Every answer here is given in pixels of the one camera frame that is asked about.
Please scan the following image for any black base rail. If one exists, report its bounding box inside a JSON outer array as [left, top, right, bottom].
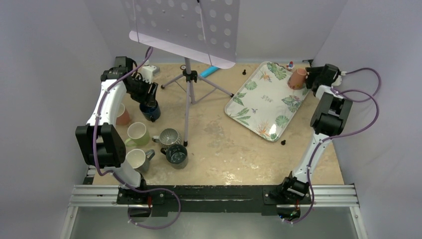
[[116, 185, 311, 217]]

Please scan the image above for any salmon pink mug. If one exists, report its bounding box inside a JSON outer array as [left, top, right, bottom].
[[115, 104, 130, 125]]

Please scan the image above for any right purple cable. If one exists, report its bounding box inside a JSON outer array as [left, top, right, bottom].
[[307, 67, 382, 205]]

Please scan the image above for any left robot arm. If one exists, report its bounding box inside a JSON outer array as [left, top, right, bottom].
[[75, 56, 152, 204]]

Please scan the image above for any dark teal mug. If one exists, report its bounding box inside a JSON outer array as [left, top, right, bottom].
[[125, 149, 155, 173]]

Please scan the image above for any dark blue mug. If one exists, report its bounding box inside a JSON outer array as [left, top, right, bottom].
[[139, 101, 161, 122]]

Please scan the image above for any perforated music stand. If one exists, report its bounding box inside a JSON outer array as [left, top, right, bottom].
[[121, 0, 240, 146]]

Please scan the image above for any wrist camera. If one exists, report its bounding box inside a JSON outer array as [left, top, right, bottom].
[[331, 71, 347, 87], [140, 65, 160, 84]]

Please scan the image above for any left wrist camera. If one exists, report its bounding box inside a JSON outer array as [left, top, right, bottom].
[[140, 65, 160, 84]]

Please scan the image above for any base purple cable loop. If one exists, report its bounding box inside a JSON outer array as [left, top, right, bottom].
[[127, 198, 182, 231]]

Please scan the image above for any floral serving tray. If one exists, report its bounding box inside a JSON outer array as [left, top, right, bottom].
[[224, 61, 309, 142]]

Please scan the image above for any orange mug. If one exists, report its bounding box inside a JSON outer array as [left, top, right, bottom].
[[287, 68, 307, 90]]

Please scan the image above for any grey ribbed mug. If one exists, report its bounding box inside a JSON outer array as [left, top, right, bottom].
[[152, 128, 182, 149]]

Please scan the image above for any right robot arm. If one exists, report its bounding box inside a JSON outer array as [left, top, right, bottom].
[[277, 64, 353, 203]]

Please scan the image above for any small gnome figurine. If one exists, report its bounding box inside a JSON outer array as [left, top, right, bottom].
[[286, 61, 295, 72]]

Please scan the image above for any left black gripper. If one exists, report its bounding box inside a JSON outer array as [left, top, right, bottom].
[[128, 75, 158, 107]]

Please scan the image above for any light blue cylinder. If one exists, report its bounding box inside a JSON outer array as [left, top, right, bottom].
[[200, 66, 219, 78]]

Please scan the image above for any light green mug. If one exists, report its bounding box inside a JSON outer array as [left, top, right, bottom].
[[124, 122, 150, 147]]

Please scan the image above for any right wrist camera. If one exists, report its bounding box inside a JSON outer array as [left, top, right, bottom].
[[331, 71, 347, 87]]

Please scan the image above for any aluminium frame rail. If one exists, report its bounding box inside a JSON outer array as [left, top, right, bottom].
[[60, 166, 118, 239]]

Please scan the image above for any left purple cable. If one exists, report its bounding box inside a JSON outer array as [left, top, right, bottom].
[[93, 46, 181, 199]]

